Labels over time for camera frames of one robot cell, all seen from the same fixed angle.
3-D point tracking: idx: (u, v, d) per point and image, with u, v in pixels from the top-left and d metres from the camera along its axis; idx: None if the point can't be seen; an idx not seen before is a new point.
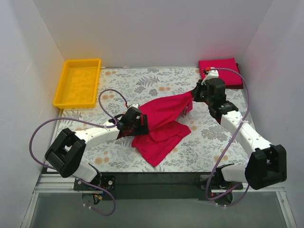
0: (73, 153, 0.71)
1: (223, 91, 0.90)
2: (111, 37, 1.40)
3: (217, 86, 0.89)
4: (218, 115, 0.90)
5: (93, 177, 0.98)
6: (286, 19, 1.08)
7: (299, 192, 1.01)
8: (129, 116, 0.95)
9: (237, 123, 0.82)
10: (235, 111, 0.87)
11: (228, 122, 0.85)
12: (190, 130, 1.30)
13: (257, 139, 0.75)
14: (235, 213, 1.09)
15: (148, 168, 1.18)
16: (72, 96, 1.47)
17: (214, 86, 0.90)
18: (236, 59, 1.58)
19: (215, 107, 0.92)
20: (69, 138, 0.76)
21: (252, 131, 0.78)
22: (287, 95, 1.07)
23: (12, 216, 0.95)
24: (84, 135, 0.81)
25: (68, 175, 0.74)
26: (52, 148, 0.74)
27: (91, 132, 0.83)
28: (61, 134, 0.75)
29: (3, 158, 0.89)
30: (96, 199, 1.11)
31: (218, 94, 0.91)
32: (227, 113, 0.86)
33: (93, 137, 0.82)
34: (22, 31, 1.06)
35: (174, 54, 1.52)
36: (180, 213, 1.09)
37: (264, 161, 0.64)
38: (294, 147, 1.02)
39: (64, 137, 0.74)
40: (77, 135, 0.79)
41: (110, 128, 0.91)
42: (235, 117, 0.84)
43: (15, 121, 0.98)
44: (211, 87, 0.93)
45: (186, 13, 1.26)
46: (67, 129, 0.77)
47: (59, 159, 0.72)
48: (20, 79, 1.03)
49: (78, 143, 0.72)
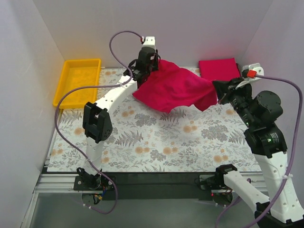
0: (101, 122, 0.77)
1: (276, 118, 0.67)
2: (111, 37, 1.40)
3: (271, 112, 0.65)
4: (257, 146, 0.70)
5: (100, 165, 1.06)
6: (286, 19, 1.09)
7: None
8: (143, 61, 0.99)
9: (280, 178, 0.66)
10: (280, 152, 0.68)
11: (268, 169, 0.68)
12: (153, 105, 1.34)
13: (292, 206, 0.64)
14: (236, 213, 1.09)
15: (148, 168, 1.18)
16: (72, 96, 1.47)
17: (267, 111, 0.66)
18: (236, 59, 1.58)
19: (255, 134, 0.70)
20: (94, 109, 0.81)
21: (292, 193, 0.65)
22: (288, 95, 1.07)
23: (12, 216, 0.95)
24: (104, 102, 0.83)
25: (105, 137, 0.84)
26: (85, 121, 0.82)
27: (109, 98, 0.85)
28: (85, 108, 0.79)
29: (3, 158, 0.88)
30: (96, 199, 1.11)
31: (267, 120, 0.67)
32: (271, 156, 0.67)
33: (113, 102, 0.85)
34: (22, 31, 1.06)
35: (174, 54, 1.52)
36: (180, 213, 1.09)
37: None
38: (294, 147, 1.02)
39: (90, 110, 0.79)
40: (99, 105, 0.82)
41: (127, 84, 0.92)
42: (279, 164, 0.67)
43: (15, 121, 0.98)
44: (260, 109, 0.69)
45: (187, 13, 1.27)
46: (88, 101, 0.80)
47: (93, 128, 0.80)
48: (20, 79, 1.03)
49: (102, 114, 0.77)
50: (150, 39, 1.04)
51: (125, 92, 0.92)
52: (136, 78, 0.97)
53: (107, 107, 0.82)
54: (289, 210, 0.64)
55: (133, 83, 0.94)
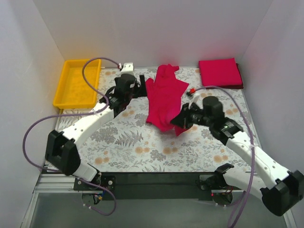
0: (66, 155, 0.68)
1: (221, 109, 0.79)
2: (111, 37, 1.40)
3: (215, 106, 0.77)
4: (222, 137, 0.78)
5: (93, 175, 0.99)
6: (286, 19, 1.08)
7: None
8: (121, 89, 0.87)
9: (249, 148, 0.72)
10: (240, 132, 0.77)
11: (238, 148, 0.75)
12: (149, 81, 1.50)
13: (274, 168, 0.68)
14: (235, 213, 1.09)
15: (148, 168, 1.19)
16: (72, 96, 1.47)
17: (211, 107, 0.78)
18: (236, 59, 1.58)
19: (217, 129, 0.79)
20: (59, 138, 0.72)
21: (266, 157, 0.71)
22: (287, 95, 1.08)
23: (12, 216, 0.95)
24: (73, 131, 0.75)
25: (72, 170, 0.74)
26: (48, 152, 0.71)
27: (80, 127, 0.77)
28: (49, 137, 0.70)
29: (3, 158, 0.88)
30: (96, 199, 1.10)
31: (216, 114, 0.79)
32: (233, 136, 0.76)
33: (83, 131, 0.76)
34: (22, 32, 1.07)
35: (174, 54, 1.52)
36: (180, 212, 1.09)
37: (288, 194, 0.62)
38: (294, 147, 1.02)
39: (54, 139, 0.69)
40: (65, 134, 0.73)
41: (102, 111, 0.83)
42: (243, 140, 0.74)
43: (15, 121, 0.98)
44: (206, 108, 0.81)
45: (186, 13, 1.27)
46: (54, 130, 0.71)
47: (58, 160, 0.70)
48: (20, 79, 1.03)
49: (68, 145, 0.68)
50: (128, 65, 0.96)
51: (99, 121, 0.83)
52: (112, 106, 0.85)
53: (74, 137, 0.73)
54: (272, 171, 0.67)
55: (109, 111, 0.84)
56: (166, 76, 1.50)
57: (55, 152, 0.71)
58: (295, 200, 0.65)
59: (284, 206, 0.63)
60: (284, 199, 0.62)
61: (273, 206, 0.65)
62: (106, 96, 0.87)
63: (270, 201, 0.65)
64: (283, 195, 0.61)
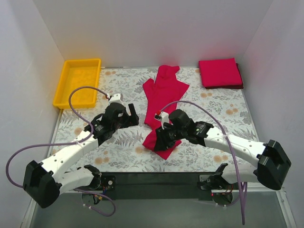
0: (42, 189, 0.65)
1: (186, 116, 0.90)
2: (111, 37, 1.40)
3: (180, 117, 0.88)
4: (199, 140, 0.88)
5: (90, 181, 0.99)
6: (286, 19, 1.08)
7: (299, 191, 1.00)
8: (109, 116, 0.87)
9: (223, 138, 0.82)
10: (212, 128, 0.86)
11: (215, 143, 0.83)
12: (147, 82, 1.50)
13: (251, 147, 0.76)
14: (235, 213, 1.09)
15: (148, 168, 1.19)
16: (72, 96, 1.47)
17: (176, 118, 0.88)
18: (236, 59, 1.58)
19: (192, 135, 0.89)
20: (38, 170, 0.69)
21: (242, 140, 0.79)
22: (287, 96, 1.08)
23: (12, 216, 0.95)
24: (52, 163, 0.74)
25: (50, 203, 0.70)
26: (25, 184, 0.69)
27: (60, 157, 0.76)
28: (27, 169, 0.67)
29: (3, 158, 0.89)
30: (96, 199, 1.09)
31: (185, 121, 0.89)
32: (207, 135, 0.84)
33: (63, 163, 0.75)
34: (22, 32, 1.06)
35: (174, 54, 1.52)
36: (180, 212, 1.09)
37: (270, 163, 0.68)
38: (294, 147, 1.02)
39: (32, 171, 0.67)
40: (44, 166, 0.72)
41: (85, 141, 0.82)
42: (217, 134, 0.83)
43: (15, 121, 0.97)
44: (174, 121, 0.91)
45: (186, 13, 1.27)
46: (33, 161, 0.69)
47: (34, 193, 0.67)
48: (19, 79, 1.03)
49: (45, 179, 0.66)
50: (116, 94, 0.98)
51: (82, 151, 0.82)
52: (97, 134, 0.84)
53: (52, 169, 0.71)
54: (251, 149, 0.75)
55: (93, 140, 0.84)
56: (166, 77, 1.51)
57: (33, 184, 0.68)
58: (284, 167, 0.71)
59: (277, 176, 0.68)
60: (273, 170, 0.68)
61: (269, 182, 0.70)
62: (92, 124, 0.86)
63: (264, 178, 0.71)
64: (268, 166, 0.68)
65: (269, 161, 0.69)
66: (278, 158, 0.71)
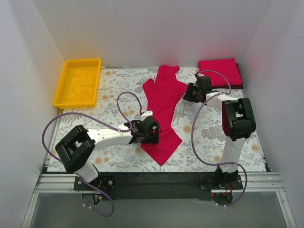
0: (80, 152, 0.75)
1: (208, 81, 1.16)
2: (111, 37, 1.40)
3: (204, 78, 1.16)
4: (204, 99, 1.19)
5: (93, 178, 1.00)
6: (286, 19, 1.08)
7: (299, 191, 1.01)
8: (146, 124, 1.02)
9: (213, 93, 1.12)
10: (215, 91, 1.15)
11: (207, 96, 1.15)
12: (147, 81, 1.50)
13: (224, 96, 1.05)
14: (235, 213, 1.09)
15: (148, 168, 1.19)
16: (72, 96, 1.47)
17: (200, 78, 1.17)
18: (236, 59, 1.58)
19: (202, 94, 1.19)
20: (80, 135, 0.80)
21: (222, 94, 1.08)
22: (287, 96, 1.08)
23: (12, 216, 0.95)
24: (96, 135, 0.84)
25: (74, 169, 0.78)
26: (63, 141, 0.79)
27: (103, 134, 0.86)
28: (74, 129, 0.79)
29: (3, 158, 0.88)
30: (96, 199, 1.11)
31: (204, 84, 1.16)
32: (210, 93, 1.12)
33: (104, 139, 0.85)
34: (22, 32, 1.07)
35: (174, 54, 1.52)
36: (180, 212, 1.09)
37: (230, 107, 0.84)
38: (295, 147, 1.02)
39: (76, 133, 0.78)
40: (89, 133, 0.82)
41: (124, 132, 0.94)
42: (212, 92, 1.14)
43: (14, 121, 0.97)
44: (198, 80, 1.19)
45: (186, 13, 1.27)
46: (80, 126, 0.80)
47: (67, 153, 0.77)
48: (20, 80, 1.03)
49: (88, 143, 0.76)
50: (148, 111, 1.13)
51: (118, 139, 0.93)
52: (132, 133, 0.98)
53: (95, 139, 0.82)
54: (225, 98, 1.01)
55: (130, 135, 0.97)
56: (166, 77, 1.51)
57: (69, 144, 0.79)
58: (245, 120, 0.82)
59: (231, 118, 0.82)
60: (229, 112, 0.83)
61: (227, 124, 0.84)
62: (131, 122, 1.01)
63: (225, 120, 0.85)
64: (228, 106, 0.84)
65: (231, 104, 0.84)
66: (244, 112, 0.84)
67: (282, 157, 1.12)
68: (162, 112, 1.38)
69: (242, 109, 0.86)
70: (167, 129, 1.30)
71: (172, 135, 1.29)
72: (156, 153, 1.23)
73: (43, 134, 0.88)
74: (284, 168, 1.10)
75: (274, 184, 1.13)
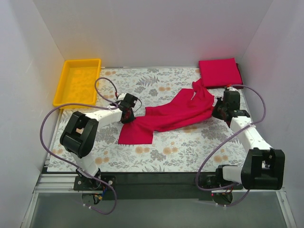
0: (88, 131, 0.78)
1: (236, 98, 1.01)
2: (111, 37, 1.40)
3: (231, 93, 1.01)
4: (229, 119, 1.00)
5: (96, 172, 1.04)
6: (286, 19, 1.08)
7: (299, 191, 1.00)
8: (128, 100, 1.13)
9: (244, 124, 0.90)
10: (246, 117, 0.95)
11: (236, 125, 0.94)
12: (183, 91, 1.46)
13: (258, 141, 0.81)
14: (235, 213, 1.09)
15: (148, 168, 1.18)
16: (72, 96, 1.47)
17: (227, 92, 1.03)
18: (236, 59, 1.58)
19: (228, 111, 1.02)
20: (80, 120, 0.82)
21: (256, 134, 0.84)
22: (287, 96, 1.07)
23: (12, 216, 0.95)
24: (94, 116, 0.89)
25: (86, 153, 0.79)
26: (66, 131, 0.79)
27: (99, 113, 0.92)
28: (73, 116, 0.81)
29: (3, 158, 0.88)
30: (96, 199, 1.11)
31: (231, 100, 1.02)
32: (237, 117, 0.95)
33: (102, 117, 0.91)
34: (23, 32, 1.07)
35: (174, 54, 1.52)
36: (180, 213, 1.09)
37: (259, 160, 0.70)
38: (294, 147, 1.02)
39: (78, 118, 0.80)
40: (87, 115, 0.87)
41: (115, 110, 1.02)
42: (244, 120, 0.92)
43: (15, 121, 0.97)
44: (225, 95, 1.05)
45: (187, 13, 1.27)
46: (77, 112, 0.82)
47: (74, 139, 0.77)
48: (20, 80, 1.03)
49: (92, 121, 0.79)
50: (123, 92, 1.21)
51: (112, 116, 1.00)
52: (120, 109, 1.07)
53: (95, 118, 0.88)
54: (254, 142, 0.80)
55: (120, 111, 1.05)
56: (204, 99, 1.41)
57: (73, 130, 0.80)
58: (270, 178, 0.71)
59: (254, 175, 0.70)
60: (256, 166, 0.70)
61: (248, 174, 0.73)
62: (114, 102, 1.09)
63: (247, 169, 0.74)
64: (255, 160, 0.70)
65: (261, 156, 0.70)
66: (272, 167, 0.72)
67: None
68: (155, 115, 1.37)
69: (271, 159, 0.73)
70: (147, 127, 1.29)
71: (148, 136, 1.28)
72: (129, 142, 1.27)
73: (40, 135, 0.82)
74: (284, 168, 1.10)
75: None
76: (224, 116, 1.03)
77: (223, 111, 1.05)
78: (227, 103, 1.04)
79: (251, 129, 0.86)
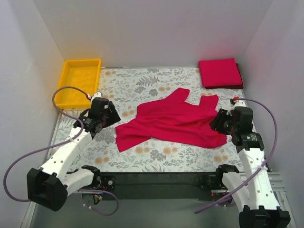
0: (51, 194, 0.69)
1: (249, 118, 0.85)
2: (111, 37, 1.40)
3: (244, 112, 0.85)
4: (239, 144, 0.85)
5: (91, 178, 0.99)
6: (286, 19, 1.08)
7: (300, 192, 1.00)
8: (96, 109, 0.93)
9: (255, 167, 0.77)
10: (258, 149, 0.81)
11: (246, 161, 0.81)
12: (178, 90, 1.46)
13: (266, 196, 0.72)
14: (236, 213, 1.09)
15: (148, 168, 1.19)
16: (72, 96, 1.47)
17: (240, 111, 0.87)
18: (236, 59, 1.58)
19: (238, 135, 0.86)
20: (40, 176, 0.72)
21: (266, 183, 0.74)
22: (288, 96, 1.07)
23: (13, 216, 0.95)
24: (53, 165, 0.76)
25: (62, 201, 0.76)
26: (31, 193, 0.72)
27: (59, 158, 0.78)
28: (29, 180, 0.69)
29: (3, 158, 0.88)
30: (96, 199, 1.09)
31: (243, 121, 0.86)
32: (249, 149, 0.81)
33: (63, 162, 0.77)
34: (23, 32, 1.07)
35: (174, 54, 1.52)
36: (180, 213, 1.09)
37: (261, 223, 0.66)
38: (294, 147, 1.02)
39: (34, 179, 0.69)
40: (45, 169, 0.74)
41: (79, 137, 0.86)
42: (255, 157, 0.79)
43: (15, 121, 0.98)
44: (237, 113, 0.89)
45: (187, 13, 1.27)
46: (31, 171, 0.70)
47: (44, 199, 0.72)
48: (20, 80, 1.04)
49: (51, 181, 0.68)
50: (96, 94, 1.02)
51: (77, 147, 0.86)
52: (88, 128, 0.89)
53: (55, 171, 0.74)
54: (261, 196, 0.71)
55: (86, 134, 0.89)
56: (201, 103, 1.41)
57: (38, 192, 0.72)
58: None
59: None
60: (257, 225, 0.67)
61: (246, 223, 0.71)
62: (80, 119, 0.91)
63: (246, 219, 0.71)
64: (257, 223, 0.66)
65: (263, 220, 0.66)
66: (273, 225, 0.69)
67: (282, 158, 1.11)
68: (147, 114, 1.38)
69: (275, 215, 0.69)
70: (140, 128, 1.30)
71: (140, 137, 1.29)
72: (120, 141, 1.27)
73: (5, 188, 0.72)
74: (285, 168, 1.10)
75: (274, 184, 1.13)
76: (233, 139, 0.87)
77: (232, 132, 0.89)
78: (238, 123, 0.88)
79: (260, 175, 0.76)
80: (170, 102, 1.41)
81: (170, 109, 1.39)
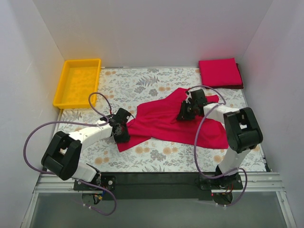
0: (69, 157, 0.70)
1: (202, 94, 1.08)
2: (111, 37, 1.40)
3: (196, 91, 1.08)
4: (202, 112, 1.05)
5: (93, 176, 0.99)
6: (286, 18, 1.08)
7: (299, 192, 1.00)
8: (120, 115, 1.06)
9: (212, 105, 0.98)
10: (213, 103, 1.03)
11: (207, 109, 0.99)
12: (178, 90, 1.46)
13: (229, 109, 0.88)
14: (235, 212, 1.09)
15: (148, 168, 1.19)
16: (72, 96, 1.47)
17: (193, 92, 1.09)
18: (236, 59, 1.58)
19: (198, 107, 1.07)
20: (63, 140, 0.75)
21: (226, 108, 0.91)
22: (288, 96, 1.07)
23: (12, 216, 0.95)
24: (79, 135, 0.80)
25: (69, 175, 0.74)
26: (48, 153, 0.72)
27: (85, 132, 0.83)
28: (55, 137, 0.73)
29: (3, 159, 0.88)
30: (96, 199, 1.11)
31: (199, 97, 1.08)
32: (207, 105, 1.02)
33: (88, 136, 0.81)
34: (23, 32, 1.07)
35: (174, 54, 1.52)
36: (180, 213, 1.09)
37: (233, 118, 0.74)
38: (294, 147, 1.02)
39: (59, 140, 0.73)
40: (71, 136, 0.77)
41: (104, 126, 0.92)
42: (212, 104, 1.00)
43: (15, 121, 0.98)
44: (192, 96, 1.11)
45: (187, 13, 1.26)
46: (61, 132, 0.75)
47: (57, 162, 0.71)
48: (20, 80, 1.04)
49: (73, 145, 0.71)
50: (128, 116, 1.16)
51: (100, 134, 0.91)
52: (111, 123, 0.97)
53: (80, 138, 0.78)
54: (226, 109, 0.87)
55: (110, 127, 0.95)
56: None
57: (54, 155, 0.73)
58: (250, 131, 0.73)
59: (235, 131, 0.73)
60: (233, 124, 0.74)
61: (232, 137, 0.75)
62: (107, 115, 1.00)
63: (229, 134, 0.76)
64: (231, 118, 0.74)
65: (234, 116, 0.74)
66: (248, 123, 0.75)
67: (282, 157, 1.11)
68: (147, 114, 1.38)
69: (244, 118, 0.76)
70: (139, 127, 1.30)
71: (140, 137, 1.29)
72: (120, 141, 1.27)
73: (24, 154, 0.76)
74: (285, 168, 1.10)
75: (274, 184, 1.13)
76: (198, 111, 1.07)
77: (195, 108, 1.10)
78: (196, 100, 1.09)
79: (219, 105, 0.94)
80: (169, 102, 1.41)
81: (171, 109, 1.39)
